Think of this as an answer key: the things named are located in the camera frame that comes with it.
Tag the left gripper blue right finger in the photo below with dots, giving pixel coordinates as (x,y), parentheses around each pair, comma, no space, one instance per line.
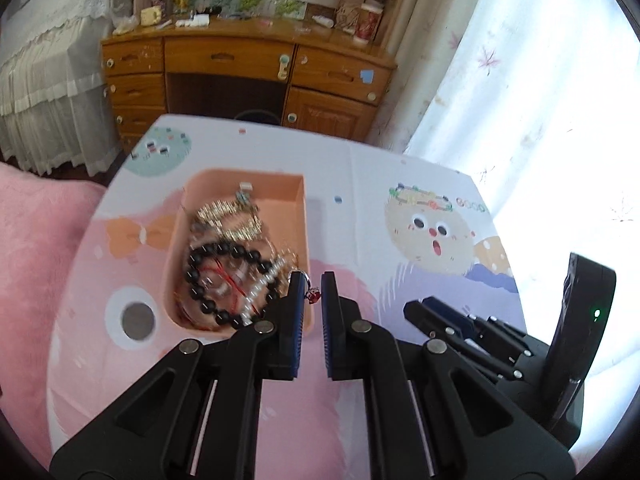
(358,349)

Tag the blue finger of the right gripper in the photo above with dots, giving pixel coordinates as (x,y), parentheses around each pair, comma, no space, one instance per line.
(463,324)
(435,327)

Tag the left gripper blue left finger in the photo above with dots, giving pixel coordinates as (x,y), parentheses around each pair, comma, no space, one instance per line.
(268,349)

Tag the pink jewelry box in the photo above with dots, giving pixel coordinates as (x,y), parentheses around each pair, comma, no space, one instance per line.
(216,286)

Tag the gold rhinestone hair clip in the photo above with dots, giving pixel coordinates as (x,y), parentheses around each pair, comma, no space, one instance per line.
(231,220)

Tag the cartoon printed bed sheet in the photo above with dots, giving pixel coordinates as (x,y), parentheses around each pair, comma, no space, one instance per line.
(133,395)

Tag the round waste bin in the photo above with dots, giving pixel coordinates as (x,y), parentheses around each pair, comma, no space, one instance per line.
(264,117)

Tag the white floral curtain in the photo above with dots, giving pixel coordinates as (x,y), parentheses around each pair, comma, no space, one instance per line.
(538,102)

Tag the pink fluffy blanket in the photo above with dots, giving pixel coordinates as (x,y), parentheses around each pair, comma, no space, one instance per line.
(42,224)

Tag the wooden desk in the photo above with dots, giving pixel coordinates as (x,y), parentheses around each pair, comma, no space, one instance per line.
(313,78)

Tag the floral paper cup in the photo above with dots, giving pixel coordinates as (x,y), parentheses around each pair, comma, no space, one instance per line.
(370,13)

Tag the white lace covered furniture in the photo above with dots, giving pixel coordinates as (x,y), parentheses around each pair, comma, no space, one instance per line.
(54,108)

